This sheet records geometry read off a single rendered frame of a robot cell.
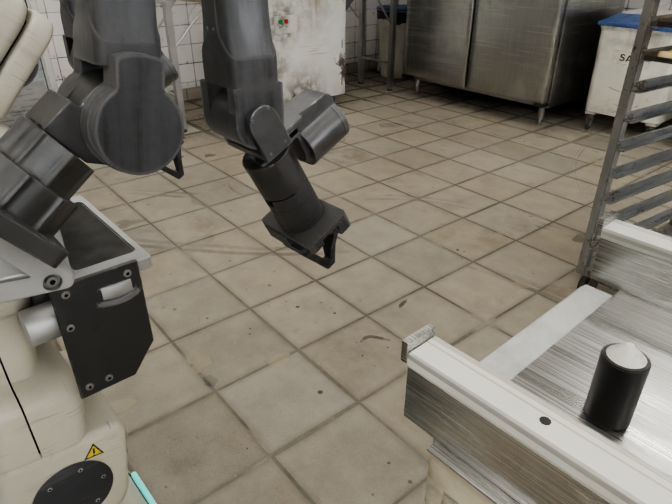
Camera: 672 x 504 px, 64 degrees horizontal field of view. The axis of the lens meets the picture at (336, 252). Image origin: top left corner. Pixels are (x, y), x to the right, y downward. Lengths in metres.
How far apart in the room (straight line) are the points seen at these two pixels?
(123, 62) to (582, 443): 0.41
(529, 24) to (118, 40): 3.88
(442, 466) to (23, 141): 0.40
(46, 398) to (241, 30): 0.49
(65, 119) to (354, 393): 1.30
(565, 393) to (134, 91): 0.42
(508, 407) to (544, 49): 3.90
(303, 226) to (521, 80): 3.73
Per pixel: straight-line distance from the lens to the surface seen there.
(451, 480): 0.41
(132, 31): 0.50
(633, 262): 0.60
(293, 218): 0.64
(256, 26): 0.56
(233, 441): 1.55
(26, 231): 0.47
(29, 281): 0.52
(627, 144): 2.00
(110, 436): 0.84
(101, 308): 0.69
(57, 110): 0.50
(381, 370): 1.73
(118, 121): 0.48
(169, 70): 1.00
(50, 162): 0.49
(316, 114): 0.63
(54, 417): 0.78
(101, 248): 0.74
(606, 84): 4.29
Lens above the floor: 1.14
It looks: 29 degrees down
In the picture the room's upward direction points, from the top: straight up
